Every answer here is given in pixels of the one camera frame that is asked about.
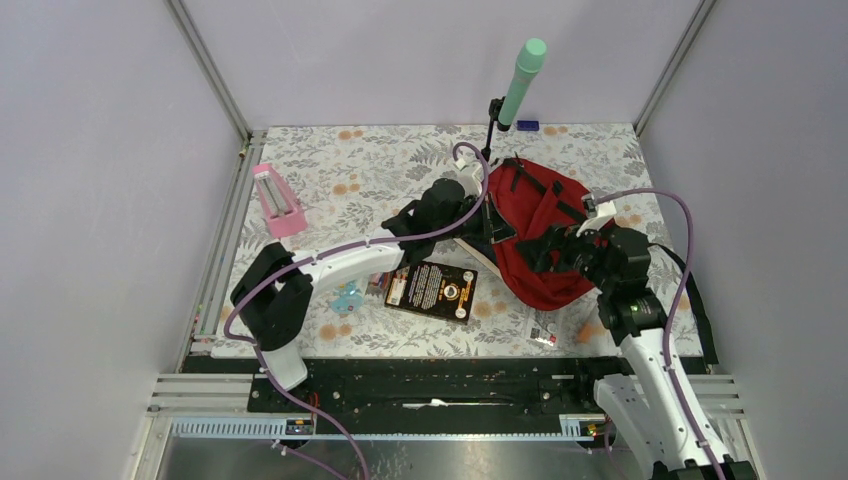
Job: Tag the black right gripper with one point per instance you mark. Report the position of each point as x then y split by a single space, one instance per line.
561 238

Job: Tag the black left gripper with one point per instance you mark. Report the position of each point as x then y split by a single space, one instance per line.
501 229

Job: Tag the red student backpack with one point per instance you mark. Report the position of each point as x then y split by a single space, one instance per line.
533 198

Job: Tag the black card game box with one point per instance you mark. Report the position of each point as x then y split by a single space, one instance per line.
433 290

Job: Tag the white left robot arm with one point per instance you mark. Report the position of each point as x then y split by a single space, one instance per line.
273 297

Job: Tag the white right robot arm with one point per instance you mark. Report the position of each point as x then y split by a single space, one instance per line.
655 410

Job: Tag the blue paperback book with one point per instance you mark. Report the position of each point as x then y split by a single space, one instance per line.
481 257

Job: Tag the clear plastic pouch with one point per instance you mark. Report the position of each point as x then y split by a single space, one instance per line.
543 327

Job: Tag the orange glue stick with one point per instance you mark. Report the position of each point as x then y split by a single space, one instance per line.
588 332

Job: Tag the small blue block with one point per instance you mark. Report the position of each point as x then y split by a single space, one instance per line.
527 125

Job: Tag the black mini tripod stand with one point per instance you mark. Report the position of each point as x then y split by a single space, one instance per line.
494 110

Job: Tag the pink capped marker set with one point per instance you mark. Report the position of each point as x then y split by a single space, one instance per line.
380 280

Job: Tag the mint green microphone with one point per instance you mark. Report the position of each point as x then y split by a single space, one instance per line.
528 64

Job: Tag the pink metronome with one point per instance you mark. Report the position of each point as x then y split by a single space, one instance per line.
283 212

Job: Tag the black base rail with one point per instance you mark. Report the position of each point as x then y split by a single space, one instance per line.
455 396

